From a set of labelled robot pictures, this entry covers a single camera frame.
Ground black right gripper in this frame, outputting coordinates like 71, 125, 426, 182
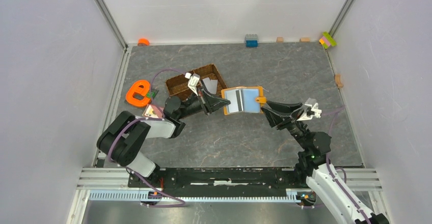
260, 100, 309, 150

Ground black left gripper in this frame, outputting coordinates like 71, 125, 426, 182
177, 86, 230, 120

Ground grey card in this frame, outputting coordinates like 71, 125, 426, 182
206, 79, 218, 94

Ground white card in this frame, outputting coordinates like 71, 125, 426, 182
202, 77, 213, 87

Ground blue cards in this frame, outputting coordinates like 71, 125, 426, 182
224, 89, 261, 114

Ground yellow leather card holder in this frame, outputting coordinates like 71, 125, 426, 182
221, 86, 267, 116

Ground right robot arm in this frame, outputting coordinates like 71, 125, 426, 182
261, 98, 389, 223

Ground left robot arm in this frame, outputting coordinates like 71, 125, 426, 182
96, 87, 230, 187

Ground pink card on table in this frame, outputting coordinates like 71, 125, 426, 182
142, 104, 165, 119

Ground brown woven basket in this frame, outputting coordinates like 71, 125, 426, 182
164, 64, 230, 118

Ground green toy brick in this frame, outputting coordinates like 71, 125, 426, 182
146, 89, 159, 99

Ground curved wooden block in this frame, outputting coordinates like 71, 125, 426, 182
334, 74, 344, 89

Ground blue grey toy bricks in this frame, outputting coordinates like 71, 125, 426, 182
245, 34, 259, 48

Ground flat tan wooden block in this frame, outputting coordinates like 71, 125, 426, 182
300, 37, 311, 42

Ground orange letter shaped block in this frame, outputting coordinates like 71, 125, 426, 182
125, 80, 151, 108

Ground green pink yellow bricks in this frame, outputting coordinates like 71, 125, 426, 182
319, 32, 337, 49

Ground orange round cap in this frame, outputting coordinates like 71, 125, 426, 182
137, 38, 150, 46

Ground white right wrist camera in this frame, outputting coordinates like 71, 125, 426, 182
298, 98, 322, 121

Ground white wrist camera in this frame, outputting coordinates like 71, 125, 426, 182
298, 98, 322, 121
184, 72, 200, 96

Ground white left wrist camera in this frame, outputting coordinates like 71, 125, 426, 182
184, 72, 200, 96

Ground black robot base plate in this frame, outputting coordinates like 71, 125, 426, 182
146, 167, 308, 198

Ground aluminium frame rail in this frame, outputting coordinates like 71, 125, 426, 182
94, 0, 128, 50

